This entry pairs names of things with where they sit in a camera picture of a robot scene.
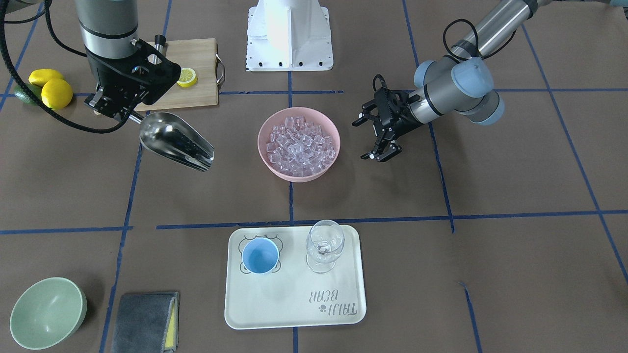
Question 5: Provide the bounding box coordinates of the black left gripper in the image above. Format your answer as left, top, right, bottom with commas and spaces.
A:
352, 87, 423, 162

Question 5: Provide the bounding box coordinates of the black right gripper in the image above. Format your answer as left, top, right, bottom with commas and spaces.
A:
84, 39, 182, 122

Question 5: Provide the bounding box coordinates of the metal ice scoop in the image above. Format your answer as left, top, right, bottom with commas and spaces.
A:
130, 110, 214, 172

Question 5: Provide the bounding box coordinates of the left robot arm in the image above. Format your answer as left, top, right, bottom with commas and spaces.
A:
352, 0, 548, 162

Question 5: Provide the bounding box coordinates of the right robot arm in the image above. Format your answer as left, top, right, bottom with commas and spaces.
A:
76, 0, 182, 122

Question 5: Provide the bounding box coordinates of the pile of clear ice cubes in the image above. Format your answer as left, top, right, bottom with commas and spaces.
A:
266, 114, 337, 177

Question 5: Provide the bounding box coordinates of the blue cup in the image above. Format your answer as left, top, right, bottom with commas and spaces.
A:
241, 237, 280, 275

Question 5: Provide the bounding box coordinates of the steel cylinder muddler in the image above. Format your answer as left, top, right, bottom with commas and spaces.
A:
148, 34, 167, 65

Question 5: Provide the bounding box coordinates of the yellow lemon front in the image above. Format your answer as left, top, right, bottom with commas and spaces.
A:
41, 78, 74, 110

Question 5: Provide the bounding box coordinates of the yellow lemon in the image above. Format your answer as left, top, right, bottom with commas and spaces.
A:
41, 78, 74, 110
28, 68, 64, 88

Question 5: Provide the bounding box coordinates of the lemon half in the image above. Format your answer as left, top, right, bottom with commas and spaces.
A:
177, 67, 198, 88

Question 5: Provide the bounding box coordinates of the yellow lemon back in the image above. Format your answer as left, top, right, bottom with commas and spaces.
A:
28, 68, 64, 88

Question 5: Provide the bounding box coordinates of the wooden cutting board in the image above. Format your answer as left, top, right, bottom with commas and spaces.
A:
135, 38, 223, 111

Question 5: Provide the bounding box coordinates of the green avocado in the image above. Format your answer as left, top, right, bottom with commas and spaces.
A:
13, 83, 42, 105

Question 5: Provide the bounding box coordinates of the pink bowl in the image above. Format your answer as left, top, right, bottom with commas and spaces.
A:
258, 107, 341, 183

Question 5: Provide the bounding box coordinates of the clear wine glass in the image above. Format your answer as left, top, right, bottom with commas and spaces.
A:
306, 220, 345, 274

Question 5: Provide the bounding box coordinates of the cream serving tray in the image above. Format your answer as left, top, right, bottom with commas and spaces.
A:
224, 225, 367, 330

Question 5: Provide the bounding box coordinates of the green bowl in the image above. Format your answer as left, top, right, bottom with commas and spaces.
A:
9, 277, 87, 350

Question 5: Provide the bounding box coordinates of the grey folded cloth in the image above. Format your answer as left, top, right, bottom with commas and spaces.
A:
111, 291, 179, 353

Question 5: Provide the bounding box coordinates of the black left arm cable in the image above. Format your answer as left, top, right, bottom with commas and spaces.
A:
372, 19, 517, 94

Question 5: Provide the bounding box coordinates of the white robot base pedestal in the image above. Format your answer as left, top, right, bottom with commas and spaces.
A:
245, 0, 334, 72

